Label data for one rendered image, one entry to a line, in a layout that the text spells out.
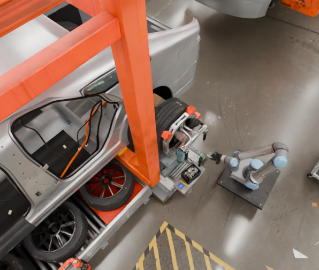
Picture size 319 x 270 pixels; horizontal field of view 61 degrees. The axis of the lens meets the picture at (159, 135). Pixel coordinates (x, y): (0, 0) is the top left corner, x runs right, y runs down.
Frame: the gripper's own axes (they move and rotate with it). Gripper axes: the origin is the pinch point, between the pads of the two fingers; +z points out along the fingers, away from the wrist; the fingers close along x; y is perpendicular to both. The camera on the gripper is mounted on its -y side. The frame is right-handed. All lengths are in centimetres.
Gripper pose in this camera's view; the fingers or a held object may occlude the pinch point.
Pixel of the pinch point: (207, 155)
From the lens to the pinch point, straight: 324.2
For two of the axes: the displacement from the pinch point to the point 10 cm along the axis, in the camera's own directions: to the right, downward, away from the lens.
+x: -6.0, 6.8, -4.2
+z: -7.1, -2.1, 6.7
